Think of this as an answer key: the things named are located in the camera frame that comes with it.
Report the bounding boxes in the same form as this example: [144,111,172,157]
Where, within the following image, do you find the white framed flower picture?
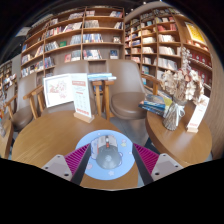
[42,73,75,109]

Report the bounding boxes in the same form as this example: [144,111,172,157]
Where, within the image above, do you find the stack of colourful books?
[138,93,174,118]

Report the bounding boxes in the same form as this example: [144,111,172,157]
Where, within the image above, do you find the white hanging sign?
[14,26,32,38]

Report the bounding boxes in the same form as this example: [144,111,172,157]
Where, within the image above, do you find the blue book stack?
[87,72,118,82]

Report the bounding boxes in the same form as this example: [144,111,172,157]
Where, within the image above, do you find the glass vase beige flowers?
[159,46,205,132]

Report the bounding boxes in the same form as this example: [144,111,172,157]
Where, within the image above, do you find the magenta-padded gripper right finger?
[131,143,183,185]

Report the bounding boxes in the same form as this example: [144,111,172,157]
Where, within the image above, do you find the small distant bookshelf unit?
[0,59,14,91]

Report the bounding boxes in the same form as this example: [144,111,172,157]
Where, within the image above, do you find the grey computer mouse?
[89,134,123,170]

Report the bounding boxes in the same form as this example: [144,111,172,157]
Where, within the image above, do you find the small white table card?
[186,94,210,134]

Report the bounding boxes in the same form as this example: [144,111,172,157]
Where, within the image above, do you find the round light blue mouse pad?
[75,129,136,181]

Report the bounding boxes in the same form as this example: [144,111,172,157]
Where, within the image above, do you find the white red sign stand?
[70,72,95,124]

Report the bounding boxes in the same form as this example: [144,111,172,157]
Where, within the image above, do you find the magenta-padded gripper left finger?
[41,143,92,185]

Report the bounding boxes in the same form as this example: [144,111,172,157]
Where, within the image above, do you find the curved wooden bookshelf unit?
[123,7,214,98]

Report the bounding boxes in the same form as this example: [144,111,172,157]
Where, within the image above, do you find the round wooden side table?
[145,99,213,168]
[0,118,15,160]

